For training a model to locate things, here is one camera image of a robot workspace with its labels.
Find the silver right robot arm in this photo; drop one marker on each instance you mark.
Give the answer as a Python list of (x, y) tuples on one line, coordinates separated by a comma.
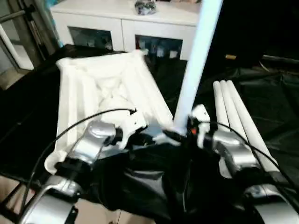
[(236, 151)]

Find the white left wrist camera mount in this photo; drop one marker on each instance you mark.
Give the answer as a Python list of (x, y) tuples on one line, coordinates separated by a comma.
[(130, 126)]

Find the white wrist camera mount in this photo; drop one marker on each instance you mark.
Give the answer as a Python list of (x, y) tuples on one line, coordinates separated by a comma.
[(130, 126), (201, 116)]

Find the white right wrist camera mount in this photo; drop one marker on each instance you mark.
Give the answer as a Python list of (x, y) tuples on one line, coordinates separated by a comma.
[(201, 116)]

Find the white glass-door sideboard cabinet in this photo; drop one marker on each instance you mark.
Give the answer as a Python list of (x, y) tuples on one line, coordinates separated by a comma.
[(116, 25)]

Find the white plastic table top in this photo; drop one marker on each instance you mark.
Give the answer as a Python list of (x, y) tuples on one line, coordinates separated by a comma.
[(93, 77)]

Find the small tan label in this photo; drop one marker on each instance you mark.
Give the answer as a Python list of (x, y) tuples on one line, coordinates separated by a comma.
[(230, 56)]

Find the black backdrop cloth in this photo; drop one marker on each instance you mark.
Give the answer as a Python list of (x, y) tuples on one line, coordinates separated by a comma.
[(257, 28)]

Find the black work mat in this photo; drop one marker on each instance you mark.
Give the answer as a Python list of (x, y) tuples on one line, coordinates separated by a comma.
[(268, 105)]

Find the white plastic table leg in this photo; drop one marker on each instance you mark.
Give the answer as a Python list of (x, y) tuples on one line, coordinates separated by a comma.
[(229, 105), (243, 112), (218, 105), (198, 58)]

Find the grey crumpled bag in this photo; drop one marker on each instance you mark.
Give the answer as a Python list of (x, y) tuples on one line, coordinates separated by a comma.
[(145, 7)]

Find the grey metal rack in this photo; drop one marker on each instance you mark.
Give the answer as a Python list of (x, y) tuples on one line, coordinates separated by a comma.
[(23, 35)]

